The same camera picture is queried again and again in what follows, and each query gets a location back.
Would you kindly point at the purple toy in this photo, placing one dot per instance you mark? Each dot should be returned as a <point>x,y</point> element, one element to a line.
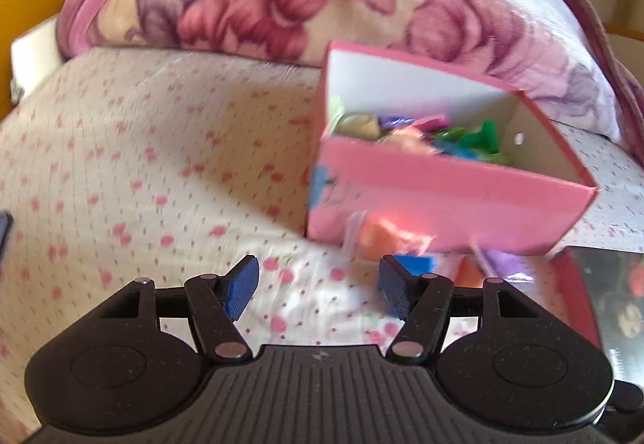
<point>503,265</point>

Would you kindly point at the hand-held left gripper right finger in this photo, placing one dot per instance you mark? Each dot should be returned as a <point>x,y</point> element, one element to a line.
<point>397,290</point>

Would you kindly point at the white board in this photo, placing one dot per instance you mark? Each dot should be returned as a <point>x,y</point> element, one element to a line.
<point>35,51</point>

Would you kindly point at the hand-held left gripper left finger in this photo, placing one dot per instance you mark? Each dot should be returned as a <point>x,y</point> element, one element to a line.
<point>244,285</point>

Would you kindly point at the dark flat object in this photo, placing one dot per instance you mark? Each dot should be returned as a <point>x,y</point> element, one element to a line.
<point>4,237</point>

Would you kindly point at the red-edged dark book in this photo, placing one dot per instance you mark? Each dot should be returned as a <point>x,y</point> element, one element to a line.
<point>603,293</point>

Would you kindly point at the pink cardboard box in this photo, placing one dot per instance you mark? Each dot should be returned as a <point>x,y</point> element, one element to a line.
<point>453,195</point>

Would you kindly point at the blue toy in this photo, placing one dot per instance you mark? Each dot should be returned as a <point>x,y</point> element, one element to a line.
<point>425,265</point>

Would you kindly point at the pile of colourful toys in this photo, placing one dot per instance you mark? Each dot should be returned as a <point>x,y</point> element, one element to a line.
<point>432,132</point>

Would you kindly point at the pink dotted bed sheet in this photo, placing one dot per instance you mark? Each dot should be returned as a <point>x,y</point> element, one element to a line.
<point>126,147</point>

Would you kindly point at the orange toy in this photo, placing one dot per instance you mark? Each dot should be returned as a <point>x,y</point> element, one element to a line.
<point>382,235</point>
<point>468,275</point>

